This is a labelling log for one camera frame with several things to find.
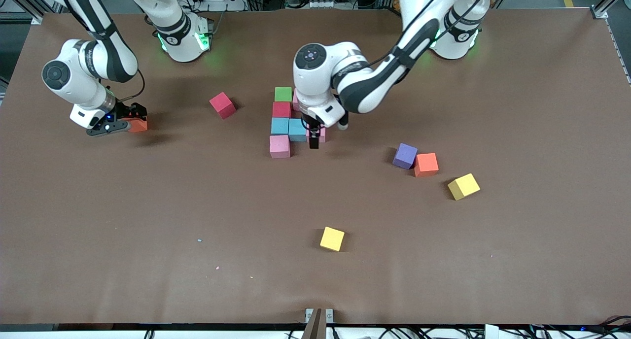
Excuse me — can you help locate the pink foam block chipped corner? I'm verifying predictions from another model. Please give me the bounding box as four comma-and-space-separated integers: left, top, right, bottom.
269, 135, 292, 159

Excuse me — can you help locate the purple foam block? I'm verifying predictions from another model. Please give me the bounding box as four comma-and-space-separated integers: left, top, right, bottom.
392, 142, 419, 170

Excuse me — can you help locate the yellow foam block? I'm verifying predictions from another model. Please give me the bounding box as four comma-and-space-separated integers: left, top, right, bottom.
447, 173, 481, 202
319, 226, 346, 253

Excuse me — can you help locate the brown paper table cover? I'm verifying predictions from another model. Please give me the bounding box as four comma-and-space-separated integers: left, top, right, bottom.
0, 8, 631, 326

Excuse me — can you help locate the metal table edge bracket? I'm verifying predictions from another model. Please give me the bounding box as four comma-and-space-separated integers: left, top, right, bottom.
305, 307, 334, 339

